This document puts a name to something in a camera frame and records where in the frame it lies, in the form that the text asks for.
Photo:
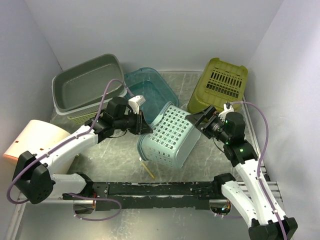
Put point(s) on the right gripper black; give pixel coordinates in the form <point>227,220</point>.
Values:
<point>196,118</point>

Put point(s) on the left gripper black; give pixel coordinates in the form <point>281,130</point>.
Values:
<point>141,127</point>

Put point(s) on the light blue perforated basket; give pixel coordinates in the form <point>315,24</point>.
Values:
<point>172,140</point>

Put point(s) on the olive green plastic basket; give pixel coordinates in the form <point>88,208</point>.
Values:
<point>220,82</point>

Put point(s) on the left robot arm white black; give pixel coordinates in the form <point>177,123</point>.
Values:
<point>37,175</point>

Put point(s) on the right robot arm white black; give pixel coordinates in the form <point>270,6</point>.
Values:
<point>265,219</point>

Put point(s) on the teal transparent plastic tub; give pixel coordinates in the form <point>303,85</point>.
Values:
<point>150,84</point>

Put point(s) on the small wooden stick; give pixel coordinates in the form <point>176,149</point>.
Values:
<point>148,170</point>

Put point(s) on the pale yellow perforated basket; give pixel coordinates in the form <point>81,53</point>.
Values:
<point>82,115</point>

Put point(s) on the grey plastic tub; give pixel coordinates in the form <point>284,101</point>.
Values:
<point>106,65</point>

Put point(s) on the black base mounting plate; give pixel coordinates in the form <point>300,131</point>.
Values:
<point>199,195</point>

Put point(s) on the cream cylindrical appliance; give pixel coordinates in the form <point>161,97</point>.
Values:
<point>36,137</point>

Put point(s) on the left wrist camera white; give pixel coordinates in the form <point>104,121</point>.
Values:
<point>136,102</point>

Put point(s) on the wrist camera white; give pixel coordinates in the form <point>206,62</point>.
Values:
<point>227,108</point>
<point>136,102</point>

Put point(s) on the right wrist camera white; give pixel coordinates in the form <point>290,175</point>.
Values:
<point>227,108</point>

